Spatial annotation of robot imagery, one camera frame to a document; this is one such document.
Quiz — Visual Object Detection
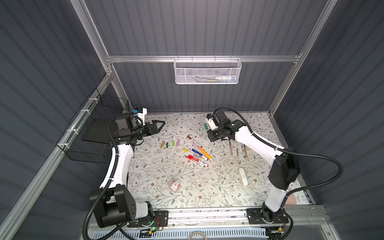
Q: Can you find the red capped marker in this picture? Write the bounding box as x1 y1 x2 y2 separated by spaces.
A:
187 155 209 168
188 155 209 167

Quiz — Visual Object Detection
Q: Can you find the purple highlighter pen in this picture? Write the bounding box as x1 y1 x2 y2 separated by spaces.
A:
229 141 234 157

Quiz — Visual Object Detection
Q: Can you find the blue capped marker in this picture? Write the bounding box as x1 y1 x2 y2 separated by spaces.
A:
192 149 208 160

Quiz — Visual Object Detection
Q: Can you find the metal base rail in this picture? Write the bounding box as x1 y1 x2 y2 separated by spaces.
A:
159 205 330 228

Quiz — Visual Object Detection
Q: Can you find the black corrugated left cable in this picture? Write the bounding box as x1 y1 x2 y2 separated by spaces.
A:
82 115 136 240

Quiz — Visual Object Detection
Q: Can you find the white eraser case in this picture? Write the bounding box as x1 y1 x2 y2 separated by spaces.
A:
238 168 249 187

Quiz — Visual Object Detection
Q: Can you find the small red white box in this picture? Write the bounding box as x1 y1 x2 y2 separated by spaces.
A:
168 179 181 193

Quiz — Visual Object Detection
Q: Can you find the white wire mesh basket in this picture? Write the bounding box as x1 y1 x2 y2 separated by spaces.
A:
174 57 242 85

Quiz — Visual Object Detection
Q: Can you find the black corrugated right cable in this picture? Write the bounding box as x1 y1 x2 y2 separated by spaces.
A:
212 107 344 199

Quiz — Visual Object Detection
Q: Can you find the yellow capped marker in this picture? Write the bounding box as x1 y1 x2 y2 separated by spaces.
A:
183 149 201 159

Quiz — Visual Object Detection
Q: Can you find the black wire side basket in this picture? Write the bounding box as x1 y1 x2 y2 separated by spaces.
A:
57 92 132 164

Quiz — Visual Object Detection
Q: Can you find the orange highlighter pen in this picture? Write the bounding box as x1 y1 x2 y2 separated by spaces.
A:
199 147 212 160

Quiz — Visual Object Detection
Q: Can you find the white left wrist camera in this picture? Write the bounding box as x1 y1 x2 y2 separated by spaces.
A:
134 108 148 126

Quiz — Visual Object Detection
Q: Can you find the black corrugated cable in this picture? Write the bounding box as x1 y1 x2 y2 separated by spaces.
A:
212 107 344 199
82 115 136 240

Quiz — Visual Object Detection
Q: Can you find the pink pencil case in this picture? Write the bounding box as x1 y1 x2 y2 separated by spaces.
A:
285 194 297 205

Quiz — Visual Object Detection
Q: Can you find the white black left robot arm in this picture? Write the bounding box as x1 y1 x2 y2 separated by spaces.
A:
90 113 166 228

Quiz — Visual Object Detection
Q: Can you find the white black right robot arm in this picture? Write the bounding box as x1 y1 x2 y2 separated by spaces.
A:
151 114 285 223

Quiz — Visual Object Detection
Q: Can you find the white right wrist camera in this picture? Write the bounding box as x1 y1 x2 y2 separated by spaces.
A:
206 114 218 131

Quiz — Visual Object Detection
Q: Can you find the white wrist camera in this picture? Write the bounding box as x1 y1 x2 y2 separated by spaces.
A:
134 108 148 126
206 114 218 131

